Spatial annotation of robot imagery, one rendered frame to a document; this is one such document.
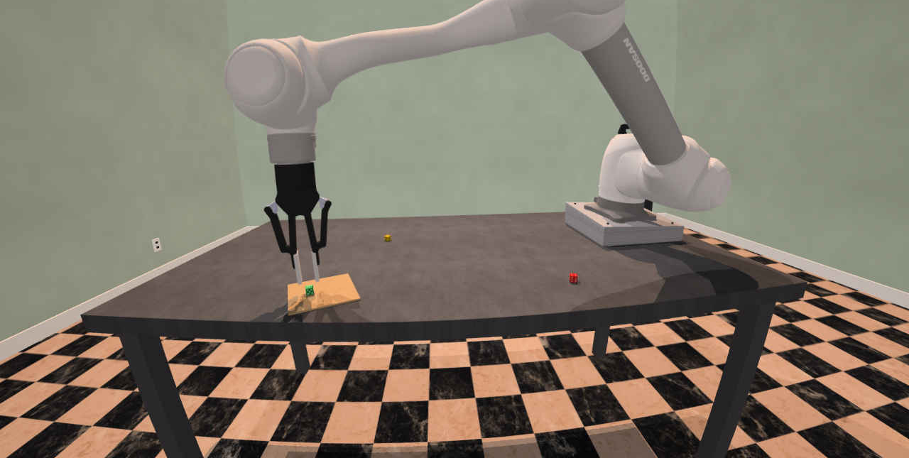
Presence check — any orange mat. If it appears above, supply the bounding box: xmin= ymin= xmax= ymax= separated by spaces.
xmin=288 ymin=273 xmax=361 ymax=316

